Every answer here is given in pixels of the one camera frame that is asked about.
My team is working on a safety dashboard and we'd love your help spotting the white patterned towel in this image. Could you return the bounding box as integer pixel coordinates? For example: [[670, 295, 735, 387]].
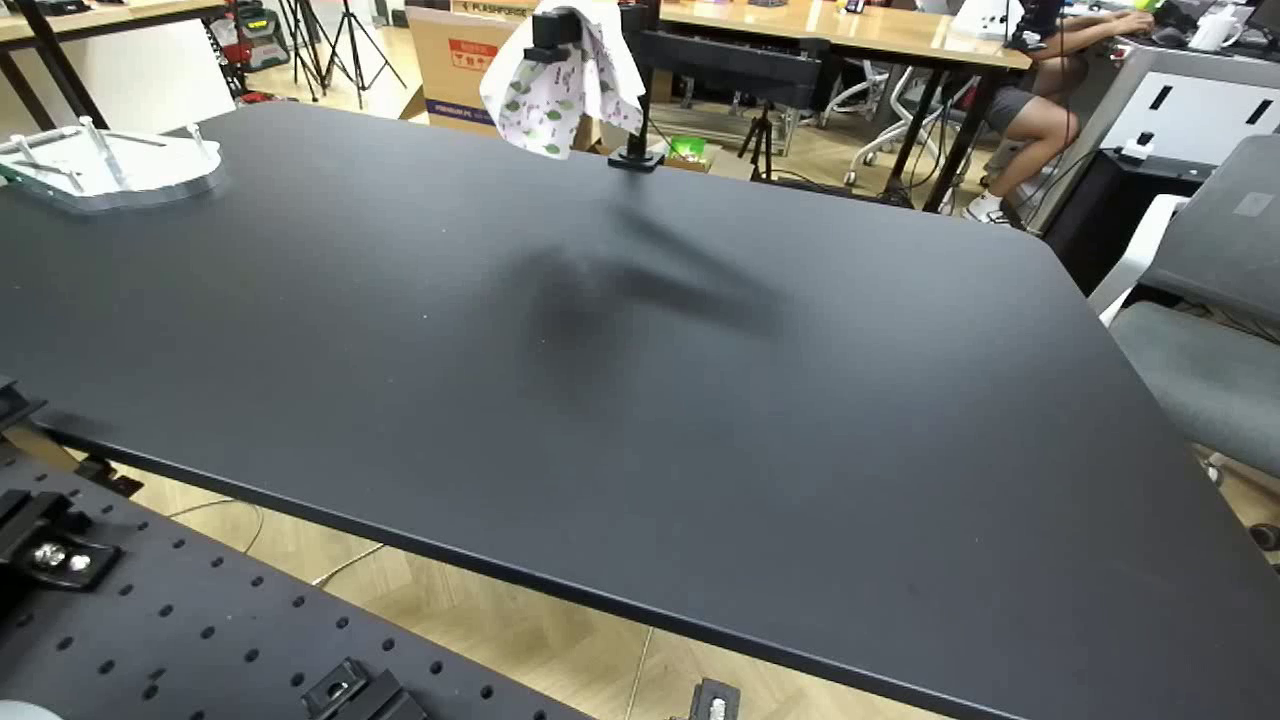
[[479, 0, 644, 160]]

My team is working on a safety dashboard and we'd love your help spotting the wooden desk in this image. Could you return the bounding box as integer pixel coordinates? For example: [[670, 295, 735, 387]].
[[661, 0, 1030, 211]]

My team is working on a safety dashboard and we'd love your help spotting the black clamp stand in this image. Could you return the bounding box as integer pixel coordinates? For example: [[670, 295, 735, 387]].
[[524, 0, 663, 173]]

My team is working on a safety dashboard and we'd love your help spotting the cardboard box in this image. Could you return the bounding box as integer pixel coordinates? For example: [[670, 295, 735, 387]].
[[409, 0, 536, 135]]

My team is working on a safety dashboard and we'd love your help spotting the black tripod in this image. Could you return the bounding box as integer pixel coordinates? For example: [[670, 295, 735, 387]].
[[292, 0, 405, 99]]

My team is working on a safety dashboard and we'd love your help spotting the seated person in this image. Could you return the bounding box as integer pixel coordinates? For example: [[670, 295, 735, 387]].
[[964, 0, 1151, 224]]

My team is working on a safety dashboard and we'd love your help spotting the black perforated breadboard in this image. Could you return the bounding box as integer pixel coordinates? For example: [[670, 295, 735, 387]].
[[0, 448, 580, 720]]

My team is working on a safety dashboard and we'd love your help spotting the grey office chair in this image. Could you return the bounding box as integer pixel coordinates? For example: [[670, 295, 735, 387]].
[[1086, 135, 1280, 476]]

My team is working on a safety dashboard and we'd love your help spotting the metal mounting bracket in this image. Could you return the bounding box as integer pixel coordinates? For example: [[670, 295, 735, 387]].
[[0, 492, 119, 592]]

